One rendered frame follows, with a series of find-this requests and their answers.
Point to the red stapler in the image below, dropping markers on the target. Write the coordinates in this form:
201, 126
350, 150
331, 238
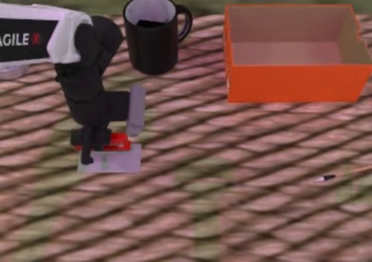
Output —
117, 142

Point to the grey square pad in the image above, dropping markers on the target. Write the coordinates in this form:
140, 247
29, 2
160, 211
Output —
122, 160

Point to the black mug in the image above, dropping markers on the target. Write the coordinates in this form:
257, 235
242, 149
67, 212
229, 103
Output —
152, 47

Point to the orange open box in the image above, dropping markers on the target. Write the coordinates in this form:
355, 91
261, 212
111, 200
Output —
290, 82

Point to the thin orange pen black tip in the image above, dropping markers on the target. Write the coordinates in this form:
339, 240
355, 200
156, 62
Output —
327, 177

